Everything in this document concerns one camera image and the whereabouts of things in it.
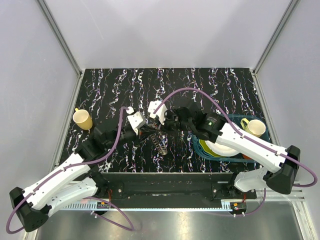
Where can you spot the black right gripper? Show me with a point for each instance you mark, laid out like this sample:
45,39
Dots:
167,114

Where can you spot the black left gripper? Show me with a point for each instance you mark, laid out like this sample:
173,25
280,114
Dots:
144,132

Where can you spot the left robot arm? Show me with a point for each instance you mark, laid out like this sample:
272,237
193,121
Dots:
75,179

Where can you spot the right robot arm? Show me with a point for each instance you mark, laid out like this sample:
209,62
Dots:
279,164

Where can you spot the yellow-green plate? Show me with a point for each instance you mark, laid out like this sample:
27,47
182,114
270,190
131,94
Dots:
203,147

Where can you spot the white plate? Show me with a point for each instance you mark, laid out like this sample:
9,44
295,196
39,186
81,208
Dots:
218,150

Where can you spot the yellow mug on table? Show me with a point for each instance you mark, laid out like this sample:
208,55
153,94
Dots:
83,119

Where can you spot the teal plastic dish basket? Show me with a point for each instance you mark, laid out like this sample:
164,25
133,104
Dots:
235,118

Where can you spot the orange cup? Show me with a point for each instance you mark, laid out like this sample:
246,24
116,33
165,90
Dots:
246,157

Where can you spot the cream mug in basket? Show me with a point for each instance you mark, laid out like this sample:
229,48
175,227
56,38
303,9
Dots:
254,127

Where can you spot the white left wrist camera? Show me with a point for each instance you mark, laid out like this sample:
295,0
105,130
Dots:
136,119

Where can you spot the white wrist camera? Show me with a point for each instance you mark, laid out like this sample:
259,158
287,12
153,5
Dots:
157,109
136,119

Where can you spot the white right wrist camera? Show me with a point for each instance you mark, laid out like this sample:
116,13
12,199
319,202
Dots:
157,109

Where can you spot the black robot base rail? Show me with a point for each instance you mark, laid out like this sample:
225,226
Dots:
170,190

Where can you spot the left aluminium frame post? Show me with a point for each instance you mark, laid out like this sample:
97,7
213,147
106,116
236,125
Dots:
59,36

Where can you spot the aluminium frame post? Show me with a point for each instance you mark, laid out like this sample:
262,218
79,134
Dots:
276,34
59,36

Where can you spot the right aluminium frame post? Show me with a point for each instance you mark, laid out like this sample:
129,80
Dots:
276,34

